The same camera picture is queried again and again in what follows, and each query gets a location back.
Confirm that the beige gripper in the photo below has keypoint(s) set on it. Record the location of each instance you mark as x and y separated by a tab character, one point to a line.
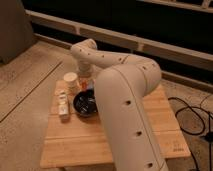
85	70

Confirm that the orange red pepper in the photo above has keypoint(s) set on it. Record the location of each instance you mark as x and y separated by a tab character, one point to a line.
83	83

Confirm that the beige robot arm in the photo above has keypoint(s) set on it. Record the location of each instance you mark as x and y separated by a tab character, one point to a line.
119	89

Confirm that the dark ceramic bowl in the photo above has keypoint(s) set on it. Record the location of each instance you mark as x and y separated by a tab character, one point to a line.
85	104

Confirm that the white paper cup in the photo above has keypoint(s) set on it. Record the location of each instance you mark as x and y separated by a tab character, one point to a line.
71	80

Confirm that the white plastic bottle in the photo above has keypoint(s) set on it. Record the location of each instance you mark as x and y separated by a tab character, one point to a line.
63	105

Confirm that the wooden cutting board table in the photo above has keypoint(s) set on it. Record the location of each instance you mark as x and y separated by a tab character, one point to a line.
81	141

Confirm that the grey cabinet corner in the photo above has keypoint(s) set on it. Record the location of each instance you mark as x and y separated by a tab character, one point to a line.
16	33

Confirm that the white wooden railing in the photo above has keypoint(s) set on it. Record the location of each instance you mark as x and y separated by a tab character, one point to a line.
155	48

